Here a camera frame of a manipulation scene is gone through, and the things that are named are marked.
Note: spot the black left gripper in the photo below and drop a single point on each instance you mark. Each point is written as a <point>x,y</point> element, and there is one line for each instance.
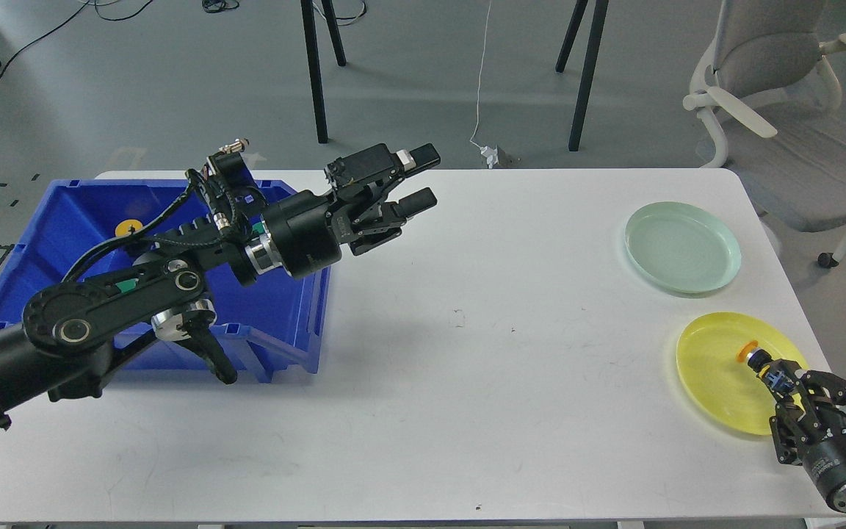
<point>304,233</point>

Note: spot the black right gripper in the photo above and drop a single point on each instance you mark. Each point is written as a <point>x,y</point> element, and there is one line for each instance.
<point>809,430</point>

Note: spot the yellow push button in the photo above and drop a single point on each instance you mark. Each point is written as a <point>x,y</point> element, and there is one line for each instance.
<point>127,227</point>
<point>778,375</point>

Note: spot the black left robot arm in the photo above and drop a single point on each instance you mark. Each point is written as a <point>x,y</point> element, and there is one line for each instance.
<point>125,293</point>

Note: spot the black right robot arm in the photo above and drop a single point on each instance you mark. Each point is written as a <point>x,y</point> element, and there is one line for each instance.
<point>809,430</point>

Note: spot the yellow plate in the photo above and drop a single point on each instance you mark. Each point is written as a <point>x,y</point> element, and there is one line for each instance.
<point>716,382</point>

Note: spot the light green plate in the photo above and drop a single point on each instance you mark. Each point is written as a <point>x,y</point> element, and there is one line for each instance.
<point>681,248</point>

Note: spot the blue plastic bin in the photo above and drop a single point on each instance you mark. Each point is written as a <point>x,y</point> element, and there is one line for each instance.
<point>264,327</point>

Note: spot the black tripod left legs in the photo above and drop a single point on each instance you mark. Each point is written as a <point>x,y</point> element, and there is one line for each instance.
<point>310,34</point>

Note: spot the black tripod legs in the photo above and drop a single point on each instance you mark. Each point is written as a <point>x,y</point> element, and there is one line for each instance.
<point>592,53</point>
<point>310,34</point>

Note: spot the black tripod right legs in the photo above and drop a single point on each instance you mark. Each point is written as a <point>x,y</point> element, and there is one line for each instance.
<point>592,53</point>

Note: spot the grey office chair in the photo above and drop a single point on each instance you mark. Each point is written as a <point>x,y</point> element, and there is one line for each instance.
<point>767,95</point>

